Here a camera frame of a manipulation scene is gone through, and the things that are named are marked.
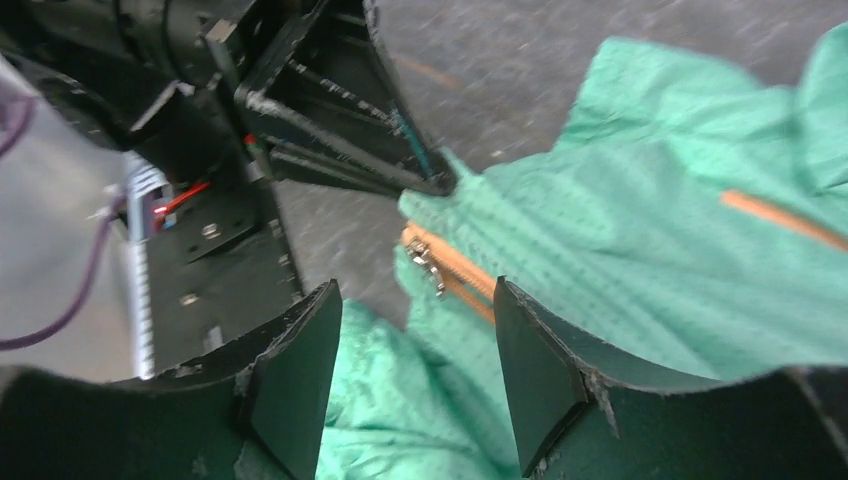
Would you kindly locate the jacket zipper slider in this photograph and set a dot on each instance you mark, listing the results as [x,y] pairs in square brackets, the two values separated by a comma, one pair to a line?
[420,255]

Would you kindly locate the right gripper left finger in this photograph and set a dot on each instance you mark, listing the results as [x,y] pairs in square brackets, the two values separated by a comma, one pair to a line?
[268,388]

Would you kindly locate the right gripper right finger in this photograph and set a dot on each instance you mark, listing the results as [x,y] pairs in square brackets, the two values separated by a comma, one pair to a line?
[581,408]

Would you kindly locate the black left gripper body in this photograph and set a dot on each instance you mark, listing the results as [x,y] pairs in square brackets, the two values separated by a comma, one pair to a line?
[158,77]

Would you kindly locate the green and orange jacket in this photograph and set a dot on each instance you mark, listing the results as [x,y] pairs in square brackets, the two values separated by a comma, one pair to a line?
[688,214]

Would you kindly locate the grey slotted cable duct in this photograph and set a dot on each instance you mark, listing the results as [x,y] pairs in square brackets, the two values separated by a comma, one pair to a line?
[143,183]

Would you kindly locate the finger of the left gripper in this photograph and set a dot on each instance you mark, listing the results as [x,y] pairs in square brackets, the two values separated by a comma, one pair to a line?
[323,100]

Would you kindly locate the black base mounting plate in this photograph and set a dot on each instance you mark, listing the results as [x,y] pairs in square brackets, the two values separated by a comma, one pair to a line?
[222,267]

